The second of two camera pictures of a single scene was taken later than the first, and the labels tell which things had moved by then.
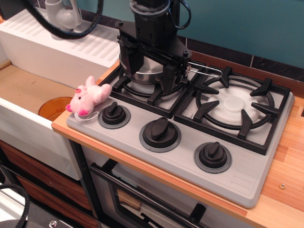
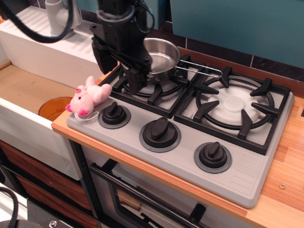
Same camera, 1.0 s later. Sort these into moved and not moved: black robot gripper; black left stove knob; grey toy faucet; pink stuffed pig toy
Moved: black robot gripper
Not moved: black left stove knob; pink stuffed pig toy; grey toy faucet
